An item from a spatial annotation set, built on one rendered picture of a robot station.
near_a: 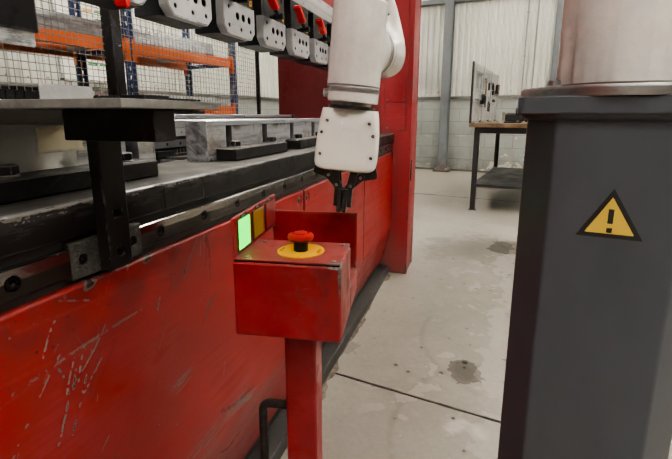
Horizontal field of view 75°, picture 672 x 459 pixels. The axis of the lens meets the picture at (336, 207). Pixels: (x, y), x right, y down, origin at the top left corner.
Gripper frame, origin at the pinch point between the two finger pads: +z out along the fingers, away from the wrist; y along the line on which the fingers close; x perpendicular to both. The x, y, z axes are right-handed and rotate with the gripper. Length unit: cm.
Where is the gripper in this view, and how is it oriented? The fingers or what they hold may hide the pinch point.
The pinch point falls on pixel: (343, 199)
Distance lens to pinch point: 74.0
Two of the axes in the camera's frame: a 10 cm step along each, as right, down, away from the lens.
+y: 9.8, 1.2, -1.4
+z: -0.9, 9.7, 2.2
